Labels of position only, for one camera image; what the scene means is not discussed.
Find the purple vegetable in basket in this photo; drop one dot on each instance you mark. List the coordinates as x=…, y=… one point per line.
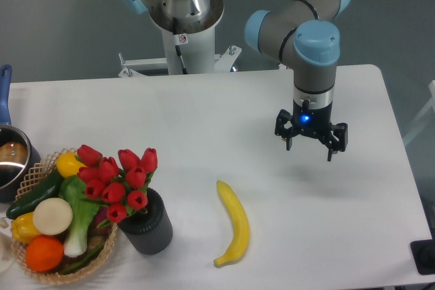
x=100, y=221

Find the green cucumber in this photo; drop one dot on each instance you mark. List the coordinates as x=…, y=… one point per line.
x=48, y=188

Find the blue handled saucepan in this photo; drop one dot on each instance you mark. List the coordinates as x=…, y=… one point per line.
x=18, y=154

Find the yellow bell pepper front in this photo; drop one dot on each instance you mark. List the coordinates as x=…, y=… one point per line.
x=23, y=228

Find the yellow bell pepper back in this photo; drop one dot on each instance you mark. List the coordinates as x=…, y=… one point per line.
x=68, y=164

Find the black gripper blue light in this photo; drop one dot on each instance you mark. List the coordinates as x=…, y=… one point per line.
x=314, y=123

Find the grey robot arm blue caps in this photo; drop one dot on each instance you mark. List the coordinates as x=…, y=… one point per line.
x=301, y=37

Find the woven wicker basket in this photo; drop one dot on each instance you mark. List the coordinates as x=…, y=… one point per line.
x=71, y=269

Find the orange fruit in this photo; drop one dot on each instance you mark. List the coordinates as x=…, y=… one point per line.
x=44, y=253

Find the yellow bell pepper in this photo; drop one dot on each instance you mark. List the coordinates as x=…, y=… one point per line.
x=23, y=228
x=68, y=164

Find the black device at table edge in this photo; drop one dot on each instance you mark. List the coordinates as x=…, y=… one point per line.
x=423, y=255

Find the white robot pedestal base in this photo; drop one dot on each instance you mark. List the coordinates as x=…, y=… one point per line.
x=188, y=34

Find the yellow banana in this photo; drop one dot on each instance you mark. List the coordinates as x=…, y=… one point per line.
x=240, y=224

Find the white round radish slice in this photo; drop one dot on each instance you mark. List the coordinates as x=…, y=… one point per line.
x=52, y=216

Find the green bok choy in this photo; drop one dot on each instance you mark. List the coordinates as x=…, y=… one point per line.
x=84, y=211

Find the red tulip bouquet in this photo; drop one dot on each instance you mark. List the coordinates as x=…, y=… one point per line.
x=119, y=183

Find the dark grey ribbed vase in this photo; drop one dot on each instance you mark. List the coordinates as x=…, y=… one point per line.
x=151, y=232

